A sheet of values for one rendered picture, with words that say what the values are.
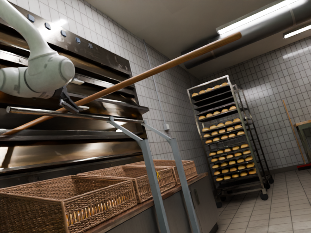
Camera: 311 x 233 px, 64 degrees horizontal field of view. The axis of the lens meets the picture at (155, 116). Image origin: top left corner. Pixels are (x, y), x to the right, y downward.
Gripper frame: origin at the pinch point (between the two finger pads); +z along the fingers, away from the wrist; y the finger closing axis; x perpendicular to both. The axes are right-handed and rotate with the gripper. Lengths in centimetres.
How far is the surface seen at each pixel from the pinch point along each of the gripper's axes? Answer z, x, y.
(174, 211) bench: 72, -1, 75
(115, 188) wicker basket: 18, -6, 48
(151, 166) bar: 44, 4, 42
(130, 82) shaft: 4.9, 25.1, 1.4
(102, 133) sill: 82, -56, 3
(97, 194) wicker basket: 3.7, -5.9, 48.6
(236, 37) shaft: 5, 75, 2
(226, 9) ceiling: 246, 65, -141
